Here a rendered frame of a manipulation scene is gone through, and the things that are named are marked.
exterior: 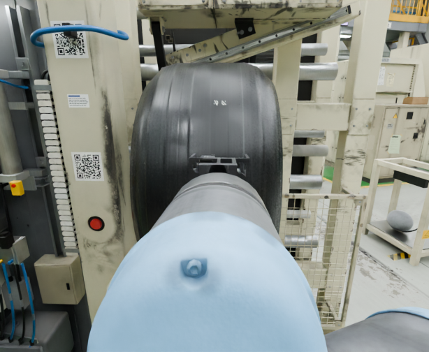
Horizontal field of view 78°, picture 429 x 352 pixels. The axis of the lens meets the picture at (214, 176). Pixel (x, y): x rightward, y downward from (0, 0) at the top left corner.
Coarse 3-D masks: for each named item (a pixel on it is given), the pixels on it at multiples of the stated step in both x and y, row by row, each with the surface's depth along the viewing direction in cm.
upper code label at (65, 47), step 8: (56, 24) 58; (80, 24) 58; (80, 32) 58; (56, 40) 59; (64, 40) 59; (72, 40) 59; (80, 40) 59; (56, 48) 59; (64, 48) 59; (72, 48) 59; (80, 48) 59; (56, 56) 60; (64, 56) 60; (72, 56) 60; (80, 56) 60; (88, 56) 60
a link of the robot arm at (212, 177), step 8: (200, 176) 24; (208, 176) 22; (216, 176) 22; (224, 176) 22; (232, 176) 23; (192, 184) 21; (232, 184) 20; (240, 184) 21; (248, 184) 23; (256, 192) 23
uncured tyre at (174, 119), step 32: (192, 64) 60; (224, 64) 60; (160, 96) 51; (192, 96) 50; (224, 96) 50; (256, 96) 50; (160, 128) 48; (192, 128) 48; (224, 128) 47; (256, 128) 48; (160, 160) 47; (256, 160) 47; (160, 192) 47
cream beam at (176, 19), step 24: (144, 0) 79; (168, 0) 79; (192, 0) 78; (216, 0) 78; (240, 0) 78; (264, 0) 78; (288, 0) 78; (312, 0) 77; (336, 0) 77; (168, 24) 97; (192, 24) 97; (216, 24) 99
